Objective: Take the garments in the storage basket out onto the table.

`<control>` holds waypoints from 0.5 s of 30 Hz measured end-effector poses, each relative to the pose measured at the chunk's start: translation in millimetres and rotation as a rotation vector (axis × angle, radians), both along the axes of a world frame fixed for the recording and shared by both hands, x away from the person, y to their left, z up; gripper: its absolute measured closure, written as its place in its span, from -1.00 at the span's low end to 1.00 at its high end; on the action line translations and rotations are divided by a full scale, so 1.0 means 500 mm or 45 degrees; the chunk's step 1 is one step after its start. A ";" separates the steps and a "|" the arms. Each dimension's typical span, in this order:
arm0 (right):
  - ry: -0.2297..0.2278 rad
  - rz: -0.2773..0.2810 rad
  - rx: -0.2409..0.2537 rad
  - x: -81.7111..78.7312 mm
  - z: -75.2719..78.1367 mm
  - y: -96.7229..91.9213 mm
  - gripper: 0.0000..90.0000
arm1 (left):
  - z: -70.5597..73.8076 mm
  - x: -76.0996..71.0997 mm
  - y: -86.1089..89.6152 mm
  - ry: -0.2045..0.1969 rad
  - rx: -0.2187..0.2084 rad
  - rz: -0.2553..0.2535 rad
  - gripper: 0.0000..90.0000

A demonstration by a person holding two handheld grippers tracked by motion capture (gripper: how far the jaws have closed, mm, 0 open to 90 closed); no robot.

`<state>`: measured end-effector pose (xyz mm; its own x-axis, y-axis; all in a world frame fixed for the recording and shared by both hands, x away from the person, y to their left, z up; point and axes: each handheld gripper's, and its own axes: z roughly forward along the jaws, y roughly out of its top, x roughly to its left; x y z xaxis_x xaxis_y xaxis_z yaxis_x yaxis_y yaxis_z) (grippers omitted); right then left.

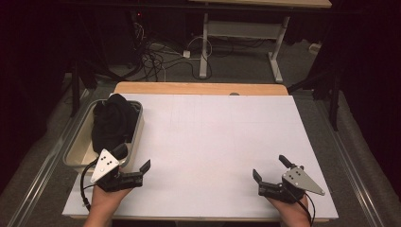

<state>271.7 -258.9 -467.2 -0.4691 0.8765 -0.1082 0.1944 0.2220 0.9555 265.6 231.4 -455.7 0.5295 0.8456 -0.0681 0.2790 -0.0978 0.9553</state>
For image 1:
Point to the black device with red light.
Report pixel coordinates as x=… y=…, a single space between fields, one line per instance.
x=137 y=15

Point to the small pale box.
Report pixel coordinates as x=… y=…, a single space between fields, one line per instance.
x=314 y=48

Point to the person's left hand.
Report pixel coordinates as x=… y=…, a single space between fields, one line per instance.
x=105 y=201

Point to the black stand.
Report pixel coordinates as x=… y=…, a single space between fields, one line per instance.
x=334 y=104
x=75 y=88

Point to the white power adapter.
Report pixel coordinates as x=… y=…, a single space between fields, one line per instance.
x=186 y=54

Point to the beige plastic basin grey rim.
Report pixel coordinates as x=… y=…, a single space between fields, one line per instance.
x=78 y=151

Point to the person's right hand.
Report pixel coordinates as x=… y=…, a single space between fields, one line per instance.
x=293 y=209

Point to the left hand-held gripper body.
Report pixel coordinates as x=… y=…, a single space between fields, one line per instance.
x=105 y=164

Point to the white-framed desk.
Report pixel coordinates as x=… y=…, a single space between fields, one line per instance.
x=242 y=30

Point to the dark knit vest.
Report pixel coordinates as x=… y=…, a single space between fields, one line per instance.
x=113 y=123

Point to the white board sheet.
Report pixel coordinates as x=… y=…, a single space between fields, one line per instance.
x=205 y=126

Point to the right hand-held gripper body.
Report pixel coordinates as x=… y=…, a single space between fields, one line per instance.
x=299 y=181

